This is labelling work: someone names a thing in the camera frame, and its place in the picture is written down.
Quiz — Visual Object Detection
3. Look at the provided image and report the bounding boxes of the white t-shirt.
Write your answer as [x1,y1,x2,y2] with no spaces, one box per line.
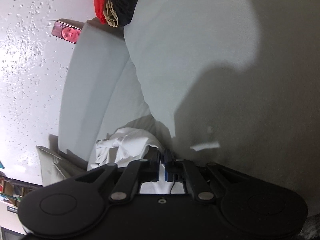
[87,128,184,194]

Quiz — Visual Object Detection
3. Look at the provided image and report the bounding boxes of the grey throw pillow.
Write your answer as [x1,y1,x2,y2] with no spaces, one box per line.
[36,146,86,186]

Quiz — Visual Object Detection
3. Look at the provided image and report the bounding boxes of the grey sofa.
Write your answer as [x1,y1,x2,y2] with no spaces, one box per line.
[57,0,320,230]

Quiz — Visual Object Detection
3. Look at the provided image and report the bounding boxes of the bookshelf with items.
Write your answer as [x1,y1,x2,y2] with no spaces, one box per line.
[1,175,43,213]

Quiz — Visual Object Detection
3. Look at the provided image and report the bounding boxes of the tan folded garment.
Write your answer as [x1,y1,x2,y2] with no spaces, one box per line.
[103,0,119,28]

